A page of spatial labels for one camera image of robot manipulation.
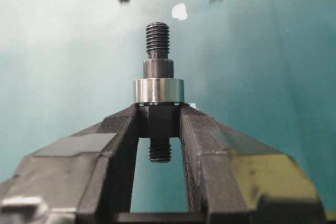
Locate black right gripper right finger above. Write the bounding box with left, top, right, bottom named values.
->
left=180, top=105, right=327, bottom=223

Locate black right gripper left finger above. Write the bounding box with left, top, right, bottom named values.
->
left=1, top=106, right=139, bottom=223

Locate black threaded steel shaft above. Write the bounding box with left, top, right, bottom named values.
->
left=133, top=22, right=184, bottom=163

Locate silver metal washer ring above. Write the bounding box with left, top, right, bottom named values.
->
left=133, top=78, right=185, bottom=104

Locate white tape square marker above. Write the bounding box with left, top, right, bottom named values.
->
left=171, top=3, right=188, bottom=21

